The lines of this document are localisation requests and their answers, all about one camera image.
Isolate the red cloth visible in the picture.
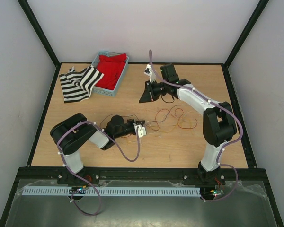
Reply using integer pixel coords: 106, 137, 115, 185
96, 53, 127, 90

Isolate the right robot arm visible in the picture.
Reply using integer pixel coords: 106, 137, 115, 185
139, 63, 242, 184

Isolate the black white striped cloth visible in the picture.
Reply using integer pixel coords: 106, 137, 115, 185
59, 65, 104, 103

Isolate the black aluminium frame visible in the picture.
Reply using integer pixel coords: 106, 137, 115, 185
0, 0, 283, 227

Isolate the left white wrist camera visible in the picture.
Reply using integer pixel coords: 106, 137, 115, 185
134, 124, 147, 138

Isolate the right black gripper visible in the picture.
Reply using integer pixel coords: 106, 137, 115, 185
139, 79, 169, 103

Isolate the grey slotted cable duct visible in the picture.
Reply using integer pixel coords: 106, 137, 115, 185
21, 186, 200, 197

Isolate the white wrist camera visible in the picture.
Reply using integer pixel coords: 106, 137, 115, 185
144, 64, 157, 83
134, 124, 147, 138

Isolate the right circuit board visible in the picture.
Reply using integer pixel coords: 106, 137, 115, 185
210, 190, 224, 197

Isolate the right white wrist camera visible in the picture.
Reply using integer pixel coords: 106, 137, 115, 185
144, 64, 157, 83

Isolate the circuit board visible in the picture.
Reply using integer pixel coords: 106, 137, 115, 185
210, 190, 224, 197
69, 187, 87, 194

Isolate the white wire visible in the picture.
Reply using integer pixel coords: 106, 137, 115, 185
123, 111, 204, 145

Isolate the left circuit board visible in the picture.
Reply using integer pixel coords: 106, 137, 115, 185
69, 187, 87, 194

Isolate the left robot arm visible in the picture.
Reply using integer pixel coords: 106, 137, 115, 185
50, 113, 147, 183

